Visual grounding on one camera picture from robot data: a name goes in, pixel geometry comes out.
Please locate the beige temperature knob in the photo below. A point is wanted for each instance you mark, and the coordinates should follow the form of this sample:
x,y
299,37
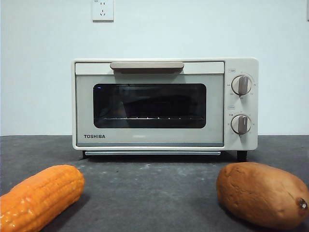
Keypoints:
x,y
241,85

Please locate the cream glass oven door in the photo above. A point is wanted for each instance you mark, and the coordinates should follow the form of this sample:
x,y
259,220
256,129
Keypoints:
x,y
84,108

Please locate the brown sweet potato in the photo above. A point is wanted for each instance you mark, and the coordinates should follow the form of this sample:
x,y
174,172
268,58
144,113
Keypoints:
x,y
260,193

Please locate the black oven foot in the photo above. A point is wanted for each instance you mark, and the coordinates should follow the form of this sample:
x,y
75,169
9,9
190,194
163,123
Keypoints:
x,y
242,155

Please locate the beige timer knob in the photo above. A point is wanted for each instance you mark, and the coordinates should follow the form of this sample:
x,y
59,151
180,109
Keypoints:
x,y
241,124

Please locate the cream Toshiba toaster oven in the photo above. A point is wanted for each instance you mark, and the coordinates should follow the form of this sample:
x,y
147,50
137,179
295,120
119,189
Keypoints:
x,y
252,108

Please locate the white wall socket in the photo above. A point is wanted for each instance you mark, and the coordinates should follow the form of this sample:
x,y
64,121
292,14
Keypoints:
x,y
103,10

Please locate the orange corn cob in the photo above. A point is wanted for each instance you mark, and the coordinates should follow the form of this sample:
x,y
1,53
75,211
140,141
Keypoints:
x,y
43,198

